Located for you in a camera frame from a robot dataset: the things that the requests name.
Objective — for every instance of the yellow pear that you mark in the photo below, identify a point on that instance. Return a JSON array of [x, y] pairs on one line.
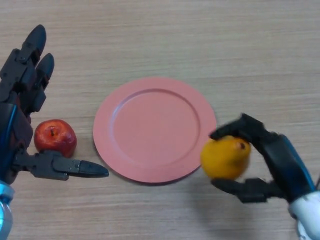
[[223, 158]]

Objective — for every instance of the red apple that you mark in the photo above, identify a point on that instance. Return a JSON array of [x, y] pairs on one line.
[[55, 138]]

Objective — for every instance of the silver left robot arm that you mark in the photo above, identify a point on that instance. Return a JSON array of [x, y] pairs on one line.
[[4, 212]]

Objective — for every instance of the pink round plate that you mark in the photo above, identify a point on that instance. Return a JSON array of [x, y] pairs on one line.
[[155, 131]]

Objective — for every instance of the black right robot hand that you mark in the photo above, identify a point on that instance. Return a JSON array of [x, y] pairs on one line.
[[285, 165]]

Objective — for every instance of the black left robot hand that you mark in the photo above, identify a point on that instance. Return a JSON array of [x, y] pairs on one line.
[[17, 75]]

